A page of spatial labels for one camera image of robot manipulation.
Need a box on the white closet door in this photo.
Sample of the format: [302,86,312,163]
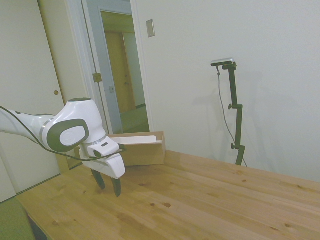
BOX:
[0,0,87,203]

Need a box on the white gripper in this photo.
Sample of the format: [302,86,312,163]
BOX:
[78,146,126,198]

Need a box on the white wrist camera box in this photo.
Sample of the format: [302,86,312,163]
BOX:
[87,140,120,158]

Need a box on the open cardboard box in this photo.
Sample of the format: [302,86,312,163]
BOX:
[106,131,167,167]

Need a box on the metal wall switch plate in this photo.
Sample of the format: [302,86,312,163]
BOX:
[146,19,156,39]

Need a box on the grey exterior camera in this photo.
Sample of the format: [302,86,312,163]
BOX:
[210,57,235,67]

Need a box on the black camera stand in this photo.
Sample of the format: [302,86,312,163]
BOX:
[221,62,246,167]

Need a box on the open white door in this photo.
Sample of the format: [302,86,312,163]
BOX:
[81,0,124,136]

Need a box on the green chair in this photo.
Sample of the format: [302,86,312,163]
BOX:
[0,197,34,240]

